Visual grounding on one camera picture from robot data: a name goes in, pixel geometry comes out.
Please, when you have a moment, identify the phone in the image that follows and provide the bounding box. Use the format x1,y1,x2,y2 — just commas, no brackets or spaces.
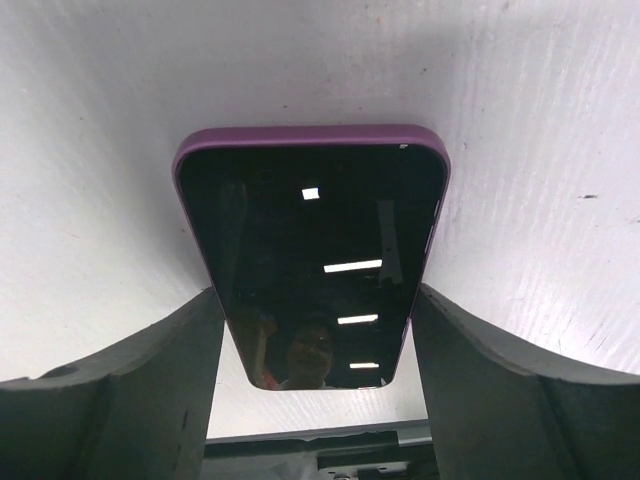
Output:
173,124,450,391

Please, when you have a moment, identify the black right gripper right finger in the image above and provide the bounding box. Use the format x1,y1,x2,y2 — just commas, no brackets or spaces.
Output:
411,285,639,479

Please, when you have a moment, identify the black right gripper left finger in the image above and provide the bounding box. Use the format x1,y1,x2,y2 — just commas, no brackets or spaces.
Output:
1,288,225,479

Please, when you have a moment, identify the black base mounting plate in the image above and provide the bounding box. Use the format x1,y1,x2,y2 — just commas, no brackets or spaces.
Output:
200,420,440,479

